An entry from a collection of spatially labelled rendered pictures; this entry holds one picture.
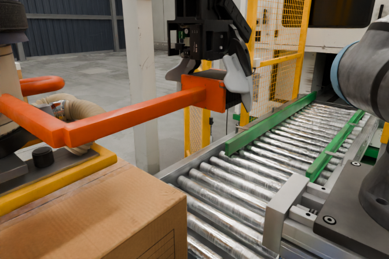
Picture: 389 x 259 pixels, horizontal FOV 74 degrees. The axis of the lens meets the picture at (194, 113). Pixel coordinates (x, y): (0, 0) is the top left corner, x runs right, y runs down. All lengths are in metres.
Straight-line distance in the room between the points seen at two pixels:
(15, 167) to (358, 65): 0.53
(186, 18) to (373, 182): 0.35
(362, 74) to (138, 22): 1.53
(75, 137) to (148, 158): 1.82
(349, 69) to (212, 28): 0.25
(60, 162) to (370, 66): 0.50
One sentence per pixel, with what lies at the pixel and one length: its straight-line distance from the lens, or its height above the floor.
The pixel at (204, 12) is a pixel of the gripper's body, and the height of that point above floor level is 1.30.
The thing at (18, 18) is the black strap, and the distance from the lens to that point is 0.45.
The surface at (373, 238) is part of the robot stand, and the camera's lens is 0.41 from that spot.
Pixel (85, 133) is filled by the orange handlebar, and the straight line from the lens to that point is 0.28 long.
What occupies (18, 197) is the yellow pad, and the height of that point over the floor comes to 1.07.
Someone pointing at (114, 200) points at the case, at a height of 0.94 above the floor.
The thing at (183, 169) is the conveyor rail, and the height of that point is 0.57.
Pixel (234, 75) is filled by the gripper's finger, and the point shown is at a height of 1.22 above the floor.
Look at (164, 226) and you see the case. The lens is 0.56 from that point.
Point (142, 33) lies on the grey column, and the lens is 1.84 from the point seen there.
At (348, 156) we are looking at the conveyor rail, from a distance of 1.67.
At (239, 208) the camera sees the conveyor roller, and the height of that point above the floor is 0.55.
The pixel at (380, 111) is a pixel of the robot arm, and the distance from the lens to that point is 0.45.
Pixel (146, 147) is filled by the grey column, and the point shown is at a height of 0.39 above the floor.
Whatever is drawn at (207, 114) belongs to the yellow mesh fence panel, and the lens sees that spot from 1.57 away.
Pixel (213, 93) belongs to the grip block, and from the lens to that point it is 0.39.
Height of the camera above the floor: 1.29
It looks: 19 degrees down
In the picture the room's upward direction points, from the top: straight up
